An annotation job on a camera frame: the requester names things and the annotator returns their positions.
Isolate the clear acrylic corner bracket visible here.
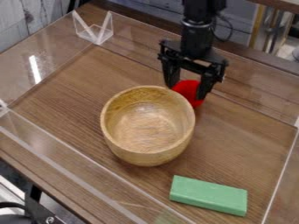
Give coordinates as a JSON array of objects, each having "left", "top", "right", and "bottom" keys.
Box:
[{"left": 71, "top": 11, "right": 113, "bottom": 46}]

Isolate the black cable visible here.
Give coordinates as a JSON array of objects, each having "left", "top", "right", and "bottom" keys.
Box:
[{"left": 0, "top": 200, "right": 28, "bottom": 217}]

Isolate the black table leg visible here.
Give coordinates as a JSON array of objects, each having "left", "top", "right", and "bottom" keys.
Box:
[{"left": 24, "top": 185, "right": 65, "bottom": 224}]

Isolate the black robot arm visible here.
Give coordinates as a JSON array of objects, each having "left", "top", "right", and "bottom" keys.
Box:
[{"left": 157, "top": 0, "right": 229, "bottom": 100}]

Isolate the red plush fruit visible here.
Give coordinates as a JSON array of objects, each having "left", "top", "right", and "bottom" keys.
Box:
[{"left": 172, "top": 80, "right": 203, "bottom": 108}]

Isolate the wooden chair in background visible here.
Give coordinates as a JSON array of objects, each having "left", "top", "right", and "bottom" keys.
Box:
[{"left": 248, "top": 0, "right": 299, "bottom": 54}]

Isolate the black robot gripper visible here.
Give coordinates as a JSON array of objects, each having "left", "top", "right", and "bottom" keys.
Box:
[{"left": 157, "top": 39, "right": 229, "bottom": 100}]

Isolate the green rectangular block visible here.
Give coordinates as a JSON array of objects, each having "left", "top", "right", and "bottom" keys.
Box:
[{"left": 169, "top": 175, "right": 248, "bottom": 217}]

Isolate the wooden bowl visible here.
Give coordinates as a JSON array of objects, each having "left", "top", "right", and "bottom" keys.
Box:
[{"left": 100, "top": 86, "right": 195, "bottom": 167}]

